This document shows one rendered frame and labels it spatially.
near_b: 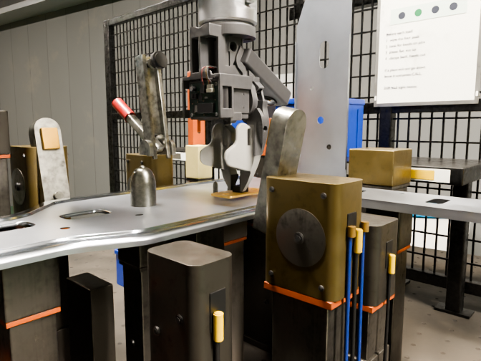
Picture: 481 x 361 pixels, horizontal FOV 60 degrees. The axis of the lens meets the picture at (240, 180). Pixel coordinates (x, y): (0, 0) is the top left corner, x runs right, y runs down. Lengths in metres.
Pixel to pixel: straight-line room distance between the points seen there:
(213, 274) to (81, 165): 4.82
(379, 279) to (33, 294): 0.38
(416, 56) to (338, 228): 0.69
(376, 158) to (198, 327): 0.47
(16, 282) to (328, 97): 0.60
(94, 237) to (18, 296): 0.08
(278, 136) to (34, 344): 0.31
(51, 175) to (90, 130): 4.34
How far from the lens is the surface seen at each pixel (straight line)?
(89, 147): 5.00
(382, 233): 0.53
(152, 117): 0.71
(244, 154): 0.55
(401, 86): 1.05
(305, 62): 0.84
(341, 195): 0.40
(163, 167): 0.72
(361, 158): 0.74
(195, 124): 0.78
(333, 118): 0.80
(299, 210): 0.42
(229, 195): 0.55
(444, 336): 0.93
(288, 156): 0.45
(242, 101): 0.53
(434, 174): 0.79
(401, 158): 0.74
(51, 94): 5.56
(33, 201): 0.64
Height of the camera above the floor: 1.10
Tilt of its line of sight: 7 degrees down
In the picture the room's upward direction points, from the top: straight up
